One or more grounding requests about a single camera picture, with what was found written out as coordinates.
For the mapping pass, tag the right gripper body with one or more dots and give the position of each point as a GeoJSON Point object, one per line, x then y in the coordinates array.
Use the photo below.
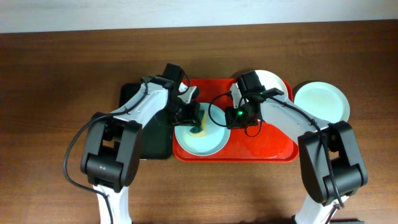
{"type": "Point", "coordinates": [239, 117]}

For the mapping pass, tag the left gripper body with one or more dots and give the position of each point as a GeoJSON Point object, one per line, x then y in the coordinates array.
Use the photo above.
{"type": "Point", "coordinates": [183, 113]}

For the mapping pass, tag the green yellow sponge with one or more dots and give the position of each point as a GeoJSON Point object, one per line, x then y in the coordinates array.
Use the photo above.
{"type": "Point", "coordinates": [200, 131]}

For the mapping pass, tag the white cream plate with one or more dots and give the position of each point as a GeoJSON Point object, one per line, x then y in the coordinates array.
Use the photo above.
{"type": "Point", "coordinates": [267, 79]}

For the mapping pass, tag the light blue plate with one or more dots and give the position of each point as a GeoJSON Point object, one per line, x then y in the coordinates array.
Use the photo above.
{"type": "Point", "coordinates": [216, 137]}

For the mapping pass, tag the mint green plate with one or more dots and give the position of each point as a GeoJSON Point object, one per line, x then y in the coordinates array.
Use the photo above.
{"type": "Point", "coordinates": [323, 100]}

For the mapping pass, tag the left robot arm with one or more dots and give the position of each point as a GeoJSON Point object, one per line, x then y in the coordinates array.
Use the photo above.
{"type": "Point", "coordinates": [113, 145]}

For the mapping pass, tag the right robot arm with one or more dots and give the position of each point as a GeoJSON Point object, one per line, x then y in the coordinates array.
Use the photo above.
{"type": "Point", "coordinates": [332, 167]}

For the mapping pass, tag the black plastic tray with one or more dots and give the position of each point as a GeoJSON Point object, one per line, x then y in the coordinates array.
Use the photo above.
{"type": "Point", "coordinates": [157, 138]}

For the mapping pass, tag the red plastic tray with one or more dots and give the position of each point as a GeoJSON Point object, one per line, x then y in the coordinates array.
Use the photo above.
{"type": "Point", "coordinates": [270, 145]}

